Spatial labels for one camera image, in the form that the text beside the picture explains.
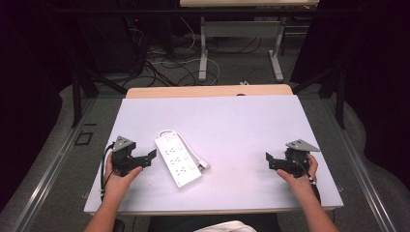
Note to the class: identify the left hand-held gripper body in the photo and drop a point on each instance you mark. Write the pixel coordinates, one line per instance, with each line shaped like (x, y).
(124, 154)

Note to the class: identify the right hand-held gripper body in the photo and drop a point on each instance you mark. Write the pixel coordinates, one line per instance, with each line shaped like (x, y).
(296, 158)

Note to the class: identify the person's right hand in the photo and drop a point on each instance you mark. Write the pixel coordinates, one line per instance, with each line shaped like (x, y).
(301, 182)

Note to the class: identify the person's left hand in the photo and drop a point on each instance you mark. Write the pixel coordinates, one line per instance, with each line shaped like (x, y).
(117, 183)

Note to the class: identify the white power strip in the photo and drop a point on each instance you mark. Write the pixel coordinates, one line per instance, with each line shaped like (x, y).
(178, 159)

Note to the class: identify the white table board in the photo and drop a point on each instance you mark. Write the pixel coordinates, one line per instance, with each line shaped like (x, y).
(225, 129)

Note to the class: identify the person's dark pants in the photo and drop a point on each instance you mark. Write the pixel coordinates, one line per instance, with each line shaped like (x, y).
(180, 223)

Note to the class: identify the wooden table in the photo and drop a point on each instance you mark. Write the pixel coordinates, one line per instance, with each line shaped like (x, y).
(193, 92)

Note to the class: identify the black metal stand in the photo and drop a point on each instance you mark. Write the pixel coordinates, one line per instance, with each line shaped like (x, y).
(77, 96)
(340, 93)

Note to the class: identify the person's white shirt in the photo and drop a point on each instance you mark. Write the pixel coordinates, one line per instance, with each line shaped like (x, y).
(225, 227)

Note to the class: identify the black equipment cabinet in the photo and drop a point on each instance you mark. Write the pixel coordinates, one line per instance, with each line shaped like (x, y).
(119, 45)

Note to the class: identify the white desk with metal legs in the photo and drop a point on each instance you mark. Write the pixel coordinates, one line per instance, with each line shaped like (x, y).
(241, 29)

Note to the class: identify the black floor socket frame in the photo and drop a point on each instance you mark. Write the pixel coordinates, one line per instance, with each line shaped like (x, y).
(84, 138)

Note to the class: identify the aluminium floor rail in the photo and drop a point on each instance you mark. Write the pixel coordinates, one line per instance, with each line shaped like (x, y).
(48, 170)
(361, 174)

